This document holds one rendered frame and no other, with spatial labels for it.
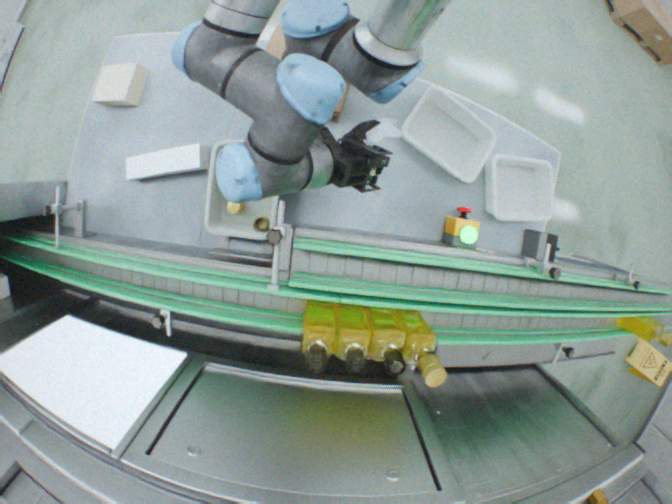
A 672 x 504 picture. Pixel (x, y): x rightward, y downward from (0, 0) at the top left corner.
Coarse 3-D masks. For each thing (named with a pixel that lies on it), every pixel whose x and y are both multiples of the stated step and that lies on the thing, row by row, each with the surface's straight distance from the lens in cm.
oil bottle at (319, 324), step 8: (312, 304) 58; (320, 304) 59; (328, 304) 59; (312, 312) 54; (320, 312) 55; (328, 312) 55; (304, 320) 51; (312, 320) 51; (320, 320) 52; (328, 320) 52; (304, 328) 49; (312, 328) 49; (320, 328) 49; (328, 328) 49; (304, 336) 48; (312, 336) 48; (320, 336) 48; (328, 336) 48; (304, 344) 49; (328, 344) 48; (304, 352) 49; (328, 352) 49
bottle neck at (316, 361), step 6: (312, 342) 48; (318, 342) 47; (312, 348) 46; (318, 348) 46; (324, 348) 47; (312, 354) 44; (318, 354) 44; (324, 354) 45; (306, 360) 45; (312, 360) 47; (318, 360) 47; (324, 360) 44; (306, 366) 44; (312, 366) 45; (318, 366) 45; (324, 366) 44; (318, 372) 45
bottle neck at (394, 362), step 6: (384, 348) 49; (390, 348) 48; (396, 348) 48; (384, 354) 48; (390, 354) 46; (396, 354) 46; (384, 360) 47; (390, 360) 45; (396, 360) 45; (402, 360) 45; (390, 366) 45; (396, 366) 48; (402, 366) 46; (390, 372) 46; (396, 372) 46; (402, 372) 46
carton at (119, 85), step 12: (108, 72) 106; (120, 72) 101; (132, 72) 98; (144, 72) 101; (108, 84) 103; (120, 84) 99; (132, 84) 97; (144, 84) 102; (96, 96) 105; (108, 96) 101; (120, 96) 97; (132, 96) 98
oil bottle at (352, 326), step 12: (336, 312) 57; (348, 312) 56; (360, 312) 57; (336, 324) 54; (348, 324) 51; (360, 324) 52; (336, 336) 51; (348, 336) 48; (360, 336) 49; (336, 348) 50
